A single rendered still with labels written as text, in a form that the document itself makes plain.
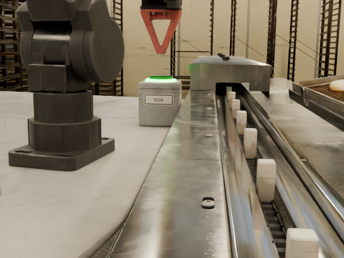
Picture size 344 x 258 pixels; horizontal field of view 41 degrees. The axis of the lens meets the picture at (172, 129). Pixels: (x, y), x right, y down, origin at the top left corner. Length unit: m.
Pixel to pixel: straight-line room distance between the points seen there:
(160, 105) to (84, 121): 0.26
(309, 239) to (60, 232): 0.19
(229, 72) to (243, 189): 0.69
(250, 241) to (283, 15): 7.44
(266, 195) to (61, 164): 0.24
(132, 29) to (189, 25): 0.93
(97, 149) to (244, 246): 0.33
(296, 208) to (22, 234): 0.19
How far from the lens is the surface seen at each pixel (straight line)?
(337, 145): 0.70
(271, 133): 0.56
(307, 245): 0.22
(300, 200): 0.34
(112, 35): 0.56
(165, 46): 0.80
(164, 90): 0.78
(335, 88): 0.70
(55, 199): 0.42
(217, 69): 1.02
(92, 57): 0.53
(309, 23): 7.74
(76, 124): 0.53
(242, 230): 0.28
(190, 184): 0.32
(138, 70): 7.66
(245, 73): 1.02
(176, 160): 0.38
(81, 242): 0.33
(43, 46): 0.56
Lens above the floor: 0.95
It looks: 10 degrees down
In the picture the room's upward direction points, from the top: 1 degrees clockwise
